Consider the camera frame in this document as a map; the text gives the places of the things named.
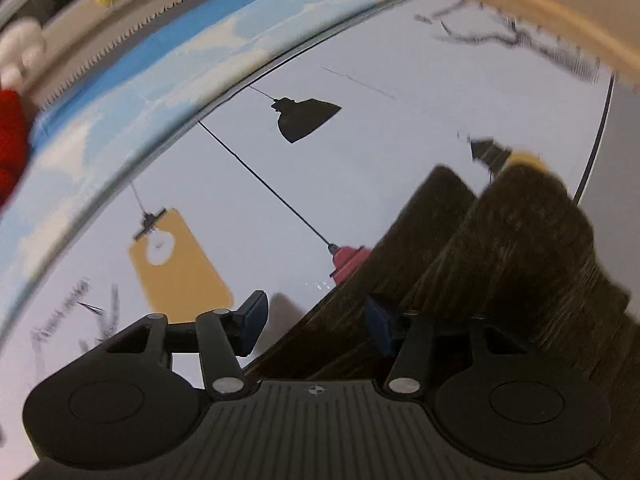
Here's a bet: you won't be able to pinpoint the red plush cushion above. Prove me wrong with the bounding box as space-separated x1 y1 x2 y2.
0 89 32 208

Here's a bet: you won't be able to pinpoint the white plush toy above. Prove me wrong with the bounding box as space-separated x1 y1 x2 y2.
0 16 47 93

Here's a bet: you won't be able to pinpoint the printed sheet with blue border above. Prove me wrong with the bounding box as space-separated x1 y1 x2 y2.
0 0 618 480

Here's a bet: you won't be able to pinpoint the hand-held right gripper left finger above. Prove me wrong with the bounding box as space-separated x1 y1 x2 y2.
105 290 271 402

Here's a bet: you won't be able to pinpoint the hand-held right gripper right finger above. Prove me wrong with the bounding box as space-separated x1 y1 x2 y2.
364 294 540 402

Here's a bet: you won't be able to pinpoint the brown corduroy pants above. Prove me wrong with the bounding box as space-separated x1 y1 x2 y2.
242 162 632 386

